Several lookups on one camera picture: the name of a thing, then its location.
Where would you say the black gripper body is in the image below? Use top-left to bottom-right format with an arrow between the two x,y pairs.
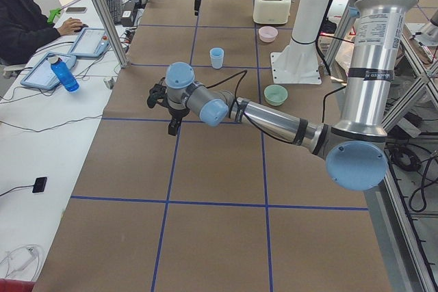
168,107 -> 190,121

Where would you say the light blue cup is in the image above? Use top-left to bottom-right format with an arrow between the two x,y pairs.
209,47 -> 224,60
210,58 -> 224,69

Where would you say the person's hand on mouse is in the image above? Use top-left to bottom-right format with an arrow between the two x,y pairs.
57,18 -> 83,36

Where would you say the cream white toaster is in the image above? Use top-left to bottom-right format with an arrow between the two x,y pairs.
253,0 -> 292,25

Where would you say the pink plastic bowl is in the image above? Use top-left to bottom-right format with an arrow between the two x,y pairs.
258,26 -> 278,43

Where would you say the black keyboard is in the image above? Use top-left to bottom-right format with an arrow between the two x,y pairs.
105,0 -> 123,25

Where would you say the green plastic bowl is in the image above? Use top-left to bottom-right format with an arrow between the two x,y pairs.
263,84 -> 288,107

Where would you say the far teach pendant tablet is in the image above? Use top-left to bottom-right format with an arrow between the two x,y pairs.
68,27 -> 110,58

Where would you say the teach pendant tablet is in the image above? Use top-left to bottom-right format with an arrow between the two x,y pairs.
68,27 -> 110,58
21,52 -> 77,90

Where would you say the blue water bottle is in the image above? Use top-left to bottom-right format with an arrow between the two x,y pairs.
47,56 -> 79,92

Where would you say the black smartphone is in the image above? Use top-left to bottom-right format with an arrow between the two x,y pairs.
65,6 -> 87,14

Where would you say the near teach pendant tablet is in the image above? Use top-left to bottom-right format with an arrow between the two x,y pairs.
21,52 -> 77,90

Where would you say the small black box device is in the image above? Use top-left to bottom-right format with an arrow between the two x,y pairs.
32,176 -> 47,194

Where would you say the seated person in black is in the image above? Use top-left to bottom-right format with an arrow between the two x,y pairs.
1,0 -> 61,65

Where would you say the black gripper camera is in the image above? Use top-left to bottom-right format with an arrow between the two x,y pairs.
146,82 -> 168,109

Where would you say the aluminium frame post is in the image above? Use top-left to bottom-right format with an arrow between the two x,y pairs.
92,0 -> 128,68

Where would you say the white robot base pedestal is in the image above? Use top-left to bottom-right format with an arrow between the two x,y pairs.
270,0 -> 330,85

